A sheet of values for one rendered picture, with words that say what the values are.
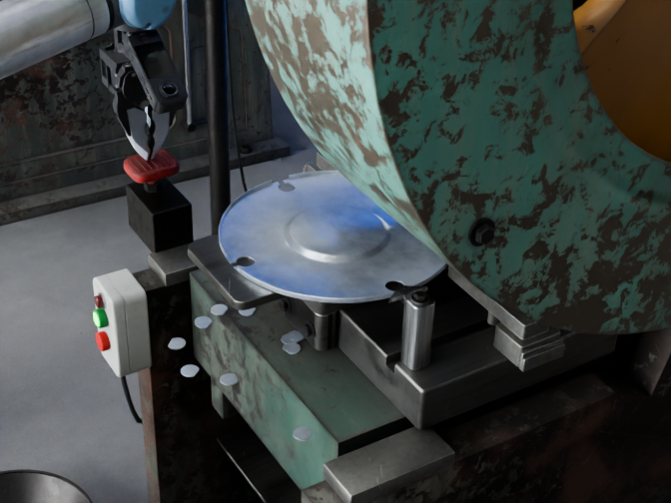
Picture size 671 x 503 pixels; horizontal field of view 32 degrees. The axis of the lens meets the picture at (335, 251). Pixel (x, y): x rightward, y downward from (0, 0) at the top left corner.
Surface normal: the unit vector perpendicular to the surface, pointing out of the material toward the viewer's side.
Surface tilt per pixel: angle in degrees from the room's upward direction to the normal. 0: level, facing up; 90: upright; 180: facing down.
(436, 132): 90
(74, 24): 85
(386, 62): 90
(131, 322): 90
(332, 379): 0
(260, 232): 0
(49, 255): 0
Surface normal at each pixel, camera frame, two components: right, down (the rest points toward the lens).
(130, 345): 0.51, 0.48
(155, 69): 0.29, -0.45
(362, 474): 0.03, -0.83
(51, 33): 0.70, 0.33
